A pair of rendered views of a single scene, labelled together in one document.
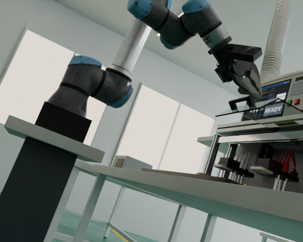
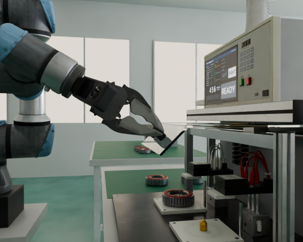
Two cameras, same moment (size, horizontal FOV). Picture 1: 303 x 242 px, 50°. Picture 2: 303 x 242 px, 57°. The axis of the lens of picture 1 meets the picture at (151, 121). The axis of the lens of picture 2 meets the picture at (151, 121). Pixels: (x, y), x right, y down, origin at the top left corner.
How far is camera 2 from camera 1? 0.66 m
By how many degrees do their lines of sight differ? 16
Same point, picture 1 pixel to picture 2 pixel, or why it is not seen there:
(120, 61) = (22, 107)
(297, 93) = (247, 68)
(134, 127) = (161, 82)
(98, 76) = (0, 139)
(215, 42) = (55, 88)
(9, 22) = not seen: hidden behind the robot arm
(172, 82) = (182, 27)
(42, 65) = not seen: hidden behind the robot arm
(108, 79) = (16, 137)
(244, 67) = (116, 105)
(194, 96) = (207, 30)
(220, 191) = not seen: outside the picture
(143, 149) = (176, 98)
